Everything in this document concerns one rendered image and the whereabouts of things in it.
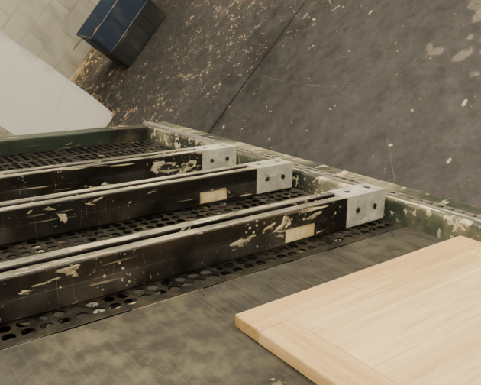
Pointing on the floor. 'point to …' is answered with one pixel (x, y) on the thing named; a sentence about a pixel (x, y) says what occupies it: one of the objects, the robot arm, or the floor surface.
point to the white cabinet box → (33, 92)
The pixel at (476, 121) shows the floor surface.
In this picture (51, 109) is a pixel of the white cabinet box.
